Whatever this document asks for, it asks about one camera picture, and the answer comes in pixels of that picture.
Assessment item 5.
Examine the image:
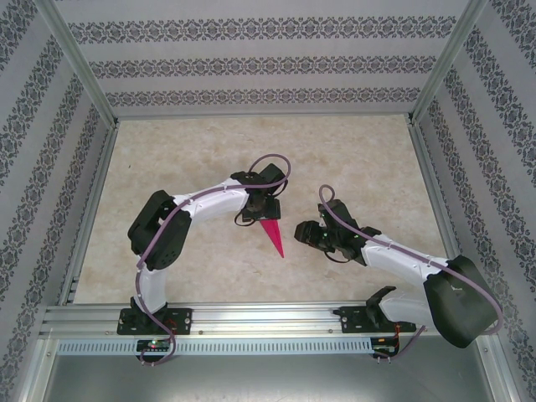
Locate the aluminium left table side rail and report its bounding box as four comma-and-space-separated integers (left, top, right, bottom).
58, 123, 121, 305

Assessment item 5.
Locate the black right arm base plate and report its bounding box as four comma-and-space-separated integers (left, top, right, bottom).
339, 305, 416, 335

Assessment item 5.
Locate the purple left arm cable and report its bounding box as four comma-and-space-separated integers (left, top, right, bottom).
136, 153, 293, 366

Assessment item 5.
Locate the aluminium frame post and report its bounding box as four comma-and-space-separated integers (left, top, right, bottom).
408, 0, 489, 126
35, 0, 121, 126

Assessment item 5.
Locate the pink square paper sheet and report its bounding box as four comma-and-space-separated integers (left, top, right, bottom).
258, 218, 286, 259

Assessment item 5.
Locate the long aluminium mounting rail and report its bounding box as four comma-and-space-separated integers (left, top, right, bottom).
39, 299, 497, 338

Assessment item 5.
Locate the circuit board with orange wires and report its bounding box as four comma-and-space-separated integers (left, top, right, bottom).
372, 337, 401, 355

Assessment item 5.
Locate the aluminium left frame post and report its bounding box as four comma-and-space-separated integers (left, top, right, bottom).
35, 0, 121, 126

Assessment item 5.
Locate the aluminium table side rail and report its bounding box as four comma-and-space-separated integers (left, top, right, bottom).
408, 123, 477, 301
58, 123, 121, 305

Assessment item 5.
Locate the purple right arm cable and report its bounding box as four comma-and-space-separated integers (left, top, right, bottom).
317, 183, 503, 364

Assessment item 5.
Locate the aluminium right frame post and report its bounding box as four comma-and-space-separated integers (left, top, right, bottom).
408, 0, 489, 126

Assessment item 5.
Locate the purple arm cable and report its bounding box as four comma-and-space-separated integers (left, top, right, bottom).
317, 183, 503, 364
136, 153, 293, 366

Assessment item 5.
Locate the grey sheet metal tray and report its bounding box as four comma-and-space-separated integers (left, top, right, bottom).
24, 334, 516, 402

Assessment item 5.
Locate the circuit board with green light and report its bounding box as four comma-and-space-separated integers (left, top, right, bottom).
137, 339, 172, 353

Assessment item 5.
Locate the slotted grey cable duct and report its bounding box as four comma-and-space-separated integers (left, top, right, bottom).
56, 338, 376, 356

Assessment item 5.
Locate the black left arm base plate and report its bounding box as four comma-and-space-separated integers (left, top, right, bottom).
116, 307, 193, 336

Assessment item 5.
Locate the aluminium right table side rail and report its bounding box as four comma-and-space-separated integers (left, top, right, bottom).
408, 123, 477, 301

